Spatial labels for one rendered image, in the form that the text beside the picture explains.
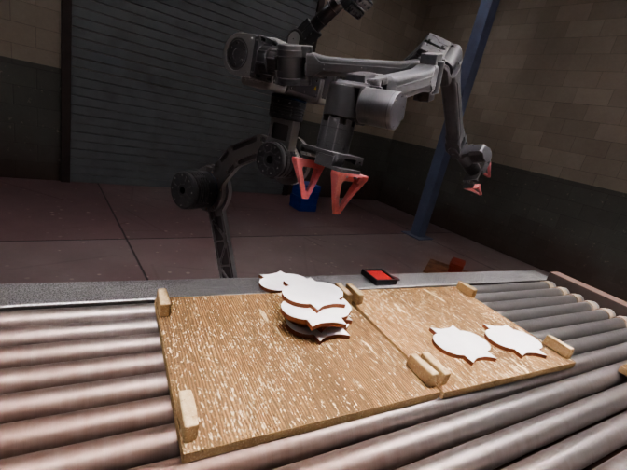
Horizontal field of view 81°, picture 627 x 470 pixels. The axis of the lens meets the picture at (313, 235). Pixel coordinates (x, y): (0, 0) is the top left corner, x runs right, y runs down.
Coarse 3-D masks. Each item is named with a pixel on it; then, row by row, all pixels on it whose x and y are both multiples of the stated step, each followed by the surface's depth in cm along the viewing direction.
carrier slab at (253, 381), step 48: (192, 336) 61; (240, 336) 64; (288, 336) 67; (192, 384) 51; (240, 384) 53; (288, 384) 55; (336, 384) 57; (384, 384) 60; (240, 432) 45; (288, 432) 48
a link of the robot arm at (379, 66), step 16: (288, 48) 99; (304, 48) 100; (320, 64) 100; (336, 64) 100; (352, 64) 99; (368, 64) 99; (384, 64) 98; (400, 64) 98; (288, 80) 103; (304, 80) 104
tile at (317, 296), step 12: (288, 288) 72; (300, 288) 73; (312, 288) 74; (324, 288) 76; (336, 288) 77; (288, 300) 68; (300, 300) 68; (312, 300) 69; (324, 300) 70; (336, 300) 72
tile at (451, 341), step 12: (444, 336) 77; (456, 336) 78; (468, 336) 79; (444, 348) 72; (456, 348) 73; (468, 348) 74; (480, 348) 75; (468, 360) 71; (480, 360) 73; (492, 360) 73
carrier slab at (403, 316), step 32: (416, 288) 101; (448, 288) 106; (384, 320) 80; (416, 320) 83; (448, 320) 87; (480, 320) 90; (416, 352) 71; (512, 352) 78; (544, 352) 81; (448, 384) 63; (480, 384) 65
